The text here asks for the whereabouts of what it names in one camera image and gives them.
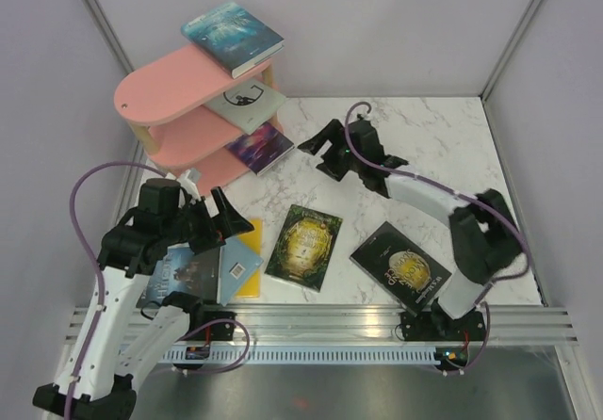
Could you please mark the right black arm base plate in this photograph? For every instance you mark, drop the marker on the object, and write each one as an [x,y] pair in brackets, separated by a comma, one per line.
[425,327]

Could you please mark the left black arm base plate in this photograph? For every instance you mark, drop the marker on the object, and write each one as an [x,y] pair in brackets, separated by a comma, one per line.
[216,332]

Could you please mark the dark blue Wuthering Heights book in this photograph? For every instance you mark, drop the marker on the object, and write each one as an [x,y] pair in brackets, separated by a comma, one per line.
[181,270]

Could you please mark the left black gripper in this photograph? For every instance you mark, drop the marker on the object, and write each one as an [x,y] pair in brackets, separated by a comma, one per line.
[227,223]

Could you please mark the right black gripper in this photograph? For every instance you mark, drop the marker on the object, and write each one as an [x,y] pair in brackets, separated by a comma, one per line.
[334,133]

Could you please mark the light blue book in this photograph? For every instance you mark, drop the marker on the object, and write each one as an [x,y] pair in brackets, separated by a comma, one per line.
[237,264]

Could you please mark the pink three-tier wooden shelf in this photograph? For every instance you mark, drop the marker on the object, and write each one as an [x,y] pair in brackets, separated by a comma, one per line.
[163,103]

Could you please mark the black moon sixpence book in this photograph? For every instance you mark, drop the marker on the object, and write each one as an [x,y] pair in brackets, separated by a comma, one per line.
[408,273]

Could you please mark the teal ocean cover book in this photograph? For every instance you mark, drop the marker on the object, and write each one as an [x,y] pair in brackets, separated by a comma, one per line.
[233,38]

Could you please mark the white slotted cable duct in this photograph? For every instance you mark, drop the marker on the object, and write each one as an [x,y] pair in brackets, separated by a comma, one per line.
[224,354]

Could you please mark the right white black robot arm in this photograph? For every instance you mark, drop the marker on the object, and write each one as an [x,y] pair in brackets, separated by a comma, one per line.
[484,237]

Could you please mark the purple Robinson Crusoe book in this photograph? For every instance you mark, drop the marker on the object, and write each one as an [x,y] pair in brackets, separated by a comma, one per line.
[260,150]

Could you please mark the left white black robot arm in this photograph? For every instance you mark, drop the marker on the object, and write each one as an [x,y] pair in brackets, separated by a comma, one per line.
[101,380]

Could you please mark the aluminium mounting rail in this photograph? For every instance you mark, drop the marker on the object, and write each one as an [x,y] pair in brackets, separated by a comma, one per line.
[363,325]

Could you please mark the pale grey-green book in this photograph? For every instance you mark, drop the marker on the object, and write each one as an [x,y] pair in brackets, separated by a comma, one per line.
[248,105]

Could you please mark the green forest cover book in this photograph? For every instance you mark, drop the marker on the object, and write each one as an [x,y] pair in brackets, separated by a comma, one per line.
[304,247]

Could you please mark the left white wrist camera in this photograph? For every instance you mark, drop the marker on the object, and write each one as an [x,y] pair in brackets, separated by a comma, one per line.
[189,179]

